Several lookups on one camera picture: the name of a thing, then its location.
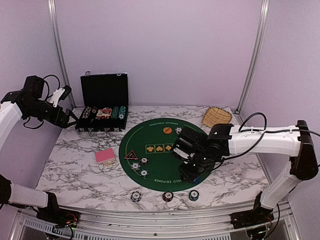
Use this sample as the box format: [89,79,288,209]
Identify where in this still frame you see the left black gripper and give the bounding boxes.
[24,99,79,129]

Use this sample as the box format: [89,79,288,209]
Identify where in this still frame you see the white chips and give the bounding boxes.
[130,162,141,171]
[175,127,183,135]

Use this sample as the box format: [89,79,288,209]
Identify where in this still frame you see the orange big blind button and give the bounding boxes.
[163,127,173,134]

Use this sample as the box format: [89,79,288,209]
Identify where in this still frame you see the teal chip stack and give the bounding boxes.
[188,189,200,202]

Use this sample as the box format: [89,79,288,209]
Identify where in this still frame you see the red black chip stack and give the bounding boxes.
[162,191,174,202]

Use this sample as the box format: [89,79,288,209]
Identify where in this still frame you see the red playing card deck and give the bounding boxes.
[95,148,117,168]

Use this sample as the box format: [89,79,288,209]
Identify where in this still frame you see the red chips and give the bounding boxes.
[140,157,149,165]

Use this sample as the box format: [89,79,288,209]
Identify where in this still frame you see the black triangular dealer button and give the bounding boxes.
[125,150,138,160]

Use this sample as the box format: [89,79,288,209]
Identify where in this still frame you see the blue small blind button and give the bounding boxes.
[193,178,201,184]

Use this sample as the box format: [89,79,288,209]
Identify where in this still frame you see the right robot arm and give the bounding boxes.
[171,120,319,224]

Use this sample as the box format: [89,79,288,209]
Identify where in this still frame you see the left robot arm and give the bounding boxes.
[0,75,80,226]

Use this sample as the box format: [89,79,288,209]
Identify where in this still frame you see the beige blue chips in case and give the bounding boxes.
[81,106,92,119]

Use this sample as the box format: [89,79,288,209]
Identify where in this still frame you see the brown chips in case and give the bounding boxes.
[91,106,98,114]

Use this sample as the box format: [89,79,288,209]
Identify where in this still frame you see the card deck in case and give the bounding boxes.
[96,107,112,120]

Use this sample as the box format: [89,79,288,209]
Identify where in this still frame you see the black poker chip case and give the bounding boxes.
[75,73,129,134]

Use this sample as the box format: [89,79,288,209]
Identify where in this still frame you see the woven bamboo tray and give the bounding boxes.
[201,106,233,128]

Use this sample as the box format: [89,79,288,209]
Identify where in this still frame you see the green chips row in case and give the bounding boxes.
[110,106,120,120]

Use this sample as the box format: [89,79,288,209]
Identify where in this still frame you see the teal chips row in case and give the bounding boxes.
[118,106,126,120]

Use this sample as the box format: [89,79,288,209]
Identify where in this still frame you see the round green poker mat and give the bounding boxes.
[118,118,210,192]

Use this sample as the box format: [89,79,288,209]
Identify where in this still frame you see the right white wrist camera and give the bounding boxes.
[171,147,190,160]

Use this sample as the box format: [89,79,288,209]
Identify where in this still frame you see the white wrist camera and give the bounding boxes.
[171,147,190,160]
[47,85,72,108]

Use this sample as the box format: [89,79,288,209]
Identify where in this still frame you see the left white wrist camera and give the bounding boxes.
[47,85,72,108]

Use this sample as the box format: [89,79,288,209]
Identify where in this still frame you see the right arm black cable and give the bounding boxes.
[209,112,320,233]

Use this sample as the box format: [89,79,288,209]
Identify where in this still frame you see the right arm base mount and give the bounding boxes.
[230,210,275,229]

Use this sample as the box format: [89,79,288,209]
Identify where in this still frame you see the right aluminium frame post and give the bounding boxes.
[235,0,270,115]

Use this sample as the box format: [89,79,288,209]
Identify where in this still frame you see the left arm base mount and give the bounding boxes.
[36,209,80,228]

